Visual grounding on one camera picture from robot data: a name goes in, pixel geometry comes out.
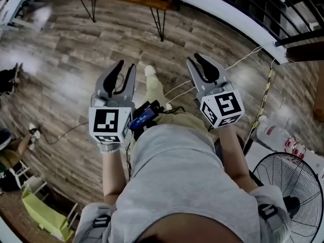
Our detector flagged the green paper bag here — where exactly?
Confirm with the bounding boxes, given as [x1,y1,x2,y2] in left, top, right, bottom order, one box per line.
[21,186,74,243]

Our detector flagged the white power strip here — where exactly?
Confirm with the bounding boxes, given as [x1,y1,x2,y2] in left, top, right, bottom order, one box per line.
[27,123,42,150]

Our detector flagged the person's khaki trousers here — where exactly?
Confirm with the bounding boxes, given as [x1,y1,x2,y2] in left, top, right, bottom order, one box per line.
[143,74,211,143]

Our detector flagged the white stool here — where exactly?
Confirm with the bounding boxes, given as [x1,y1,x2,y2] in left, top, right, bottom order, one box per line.
[9,160,49,196]

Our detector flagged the person's white shoe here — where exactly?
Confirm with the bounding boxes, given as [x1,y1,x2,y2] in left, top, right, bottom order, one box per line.
[144,64,156,78]

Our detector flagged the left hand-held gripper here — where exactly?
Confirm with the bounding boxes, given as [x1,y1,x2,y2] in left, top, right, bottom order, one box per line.
[88,59,137,144]

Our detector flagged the black waist device blue screen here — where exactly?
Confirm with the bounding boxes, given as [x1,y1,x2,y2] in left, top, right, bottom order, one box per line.
[129,99,166,139]

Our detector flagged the white floor cable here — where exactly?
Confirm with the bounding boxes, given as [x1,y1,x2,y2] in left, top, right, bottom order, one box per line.
[163,79,192,97]
[224,46,264,72]

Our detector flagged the black floor cable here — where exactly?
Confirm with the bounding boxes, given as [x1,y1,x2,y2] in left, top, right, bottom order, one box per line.
[37,121,90,146]

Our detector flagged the person's right forearm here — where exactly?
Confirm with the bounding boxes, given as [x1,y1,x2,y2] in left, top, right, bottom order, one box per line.
[217,125,258,195]

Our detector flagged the pack of red capped bottles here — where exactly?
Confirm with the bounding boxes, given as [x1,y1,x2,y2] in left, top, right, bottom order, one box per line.
[283,135,308,159]

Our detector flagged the person's grey shirt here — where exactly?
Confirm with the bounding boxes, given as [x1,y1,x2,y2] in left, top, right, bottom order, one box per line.
[72,124,292,243]

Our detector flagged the black metal railing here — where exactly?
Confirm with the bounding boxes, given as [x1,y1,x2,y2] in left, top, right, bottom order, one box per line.
[192,0,324,48]

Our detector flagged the person's left forearm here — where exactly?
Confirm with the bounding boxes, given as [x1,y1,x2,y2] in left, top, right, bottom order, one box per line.
[99,142,128,205]

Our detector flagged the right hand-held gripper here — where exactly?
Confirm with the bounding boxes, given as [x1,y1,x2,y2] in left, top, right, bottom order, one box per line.
[186,53,245,129]

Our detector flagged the yellow black striped tape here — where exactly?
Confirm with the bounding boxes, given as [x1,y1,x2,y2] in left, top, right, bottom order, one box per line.
[242,66,274,153]

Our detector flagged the black floor fan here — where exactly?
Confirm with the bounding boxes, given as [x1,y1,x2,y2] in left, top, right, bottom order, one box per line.
[252,151,324,243]

